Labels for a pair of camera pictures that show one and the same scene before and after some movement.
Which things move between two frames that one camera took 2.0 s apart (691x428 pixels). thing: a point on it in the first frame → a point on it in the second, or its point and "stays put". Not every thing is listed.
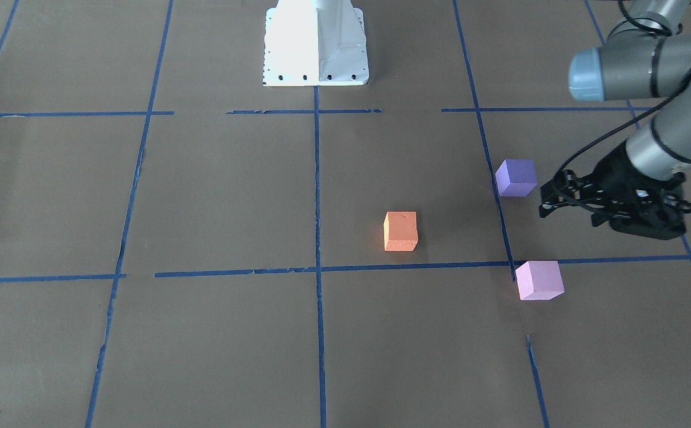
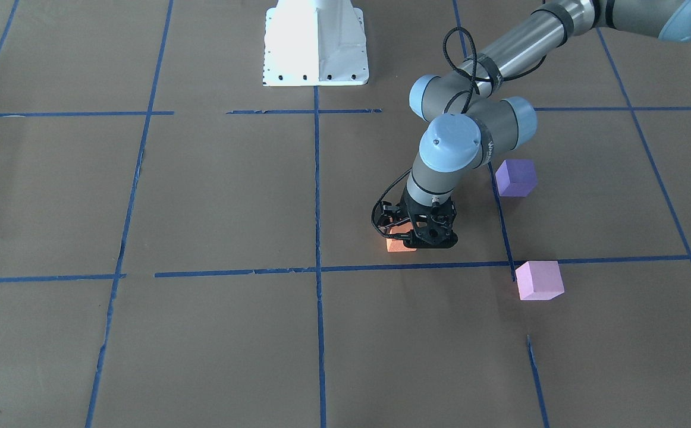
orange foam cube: [401, 232] stays put
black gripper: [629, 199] → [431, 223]
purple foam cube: [516, 178] stays put
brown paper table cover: [156, 238] stays put
